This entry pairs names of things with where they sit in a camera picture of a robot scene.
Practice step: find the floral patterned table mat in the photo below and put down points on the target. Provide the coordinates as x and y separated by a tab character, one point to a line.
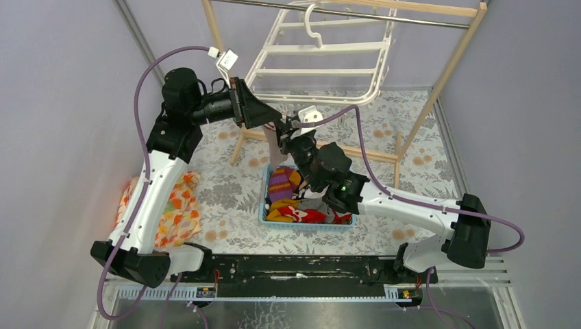
228	194

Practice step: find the orange floral cloth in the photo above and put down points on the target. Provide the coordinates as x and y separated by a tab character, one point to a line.
180	219

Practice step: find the red white patterned sock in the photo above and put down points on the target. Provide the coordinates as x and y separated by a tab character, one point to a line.
302	216

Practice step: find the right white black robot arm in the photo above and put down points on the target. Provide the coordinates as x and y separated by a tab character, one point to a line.
460	235

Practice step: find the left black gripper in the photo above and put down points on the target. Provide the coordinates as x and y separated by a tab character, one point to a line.
238	101

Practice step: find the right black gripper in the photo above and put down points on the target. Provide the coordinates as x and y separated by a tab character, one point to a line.
284	130

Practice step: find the blue plastic sock basket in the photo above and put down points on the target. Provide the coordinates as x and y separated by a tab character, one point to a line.
269	216

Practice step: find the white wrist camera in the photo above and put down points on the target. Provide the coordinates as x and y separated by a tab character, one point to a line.
224	61
307	115

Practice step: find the white plastic clip hanger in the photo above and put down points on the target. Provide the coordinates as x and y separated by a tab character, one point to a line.
320	58

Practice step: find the grey sock with red stripes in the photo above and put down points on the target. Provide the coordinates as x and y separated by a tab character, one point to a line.
276	157

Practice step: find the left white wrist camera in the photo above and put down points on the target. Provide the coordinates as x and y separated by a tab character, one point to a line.
224	61

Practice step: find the wooden drying rack frame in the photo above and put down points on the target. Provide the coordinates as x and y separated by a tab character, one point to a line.
428	12

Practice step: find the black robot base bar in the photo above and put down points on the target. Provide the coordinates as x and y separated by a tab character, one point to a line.
309	275

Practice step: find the grey striped cuff sock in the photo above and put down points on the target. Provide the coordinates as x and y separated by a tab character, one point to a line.
317	205

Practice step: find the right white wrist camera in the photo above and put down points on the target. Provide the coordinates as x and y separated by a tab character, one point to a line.
307	115

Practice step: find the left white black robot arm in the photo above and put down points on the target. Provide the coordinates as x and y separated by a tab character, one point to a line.
130	250

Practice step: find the metal hanging rod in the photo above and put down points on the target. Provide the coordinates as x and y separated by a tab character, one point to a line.
358	15

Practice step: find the purple orange striped sock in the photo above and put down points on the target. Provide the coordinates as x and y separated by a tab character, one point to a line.
283	183

